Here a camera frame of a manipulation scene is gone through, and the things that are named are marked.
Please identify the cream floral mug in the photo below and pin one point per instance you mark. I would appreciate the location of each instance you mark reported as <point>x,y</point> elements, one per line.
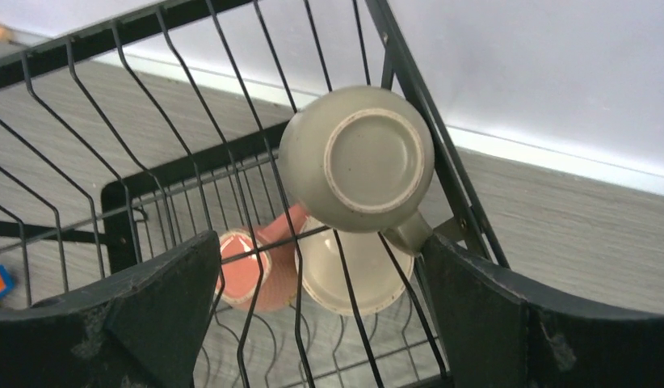
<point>373,269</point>

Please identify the salmon pink mug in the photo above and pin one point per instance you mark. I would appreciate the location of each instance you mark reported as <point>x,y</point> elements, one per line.
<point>259,265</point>

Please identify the black wire dish rack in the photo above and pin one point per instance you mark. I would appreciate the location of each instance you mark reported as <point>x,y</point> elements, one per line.
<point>141,216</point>

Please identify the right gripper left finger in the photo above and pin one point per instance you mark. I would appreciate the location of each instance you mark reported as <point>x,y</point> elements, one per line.
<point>141,327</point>

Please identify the beige grey cup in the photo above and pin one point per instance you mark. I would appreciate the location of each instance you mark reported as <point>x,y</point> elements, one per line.
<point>360,159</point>

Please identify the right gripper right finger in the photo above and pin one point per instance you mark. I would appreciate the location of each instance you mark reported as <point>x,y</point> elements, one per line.
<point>502,329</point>

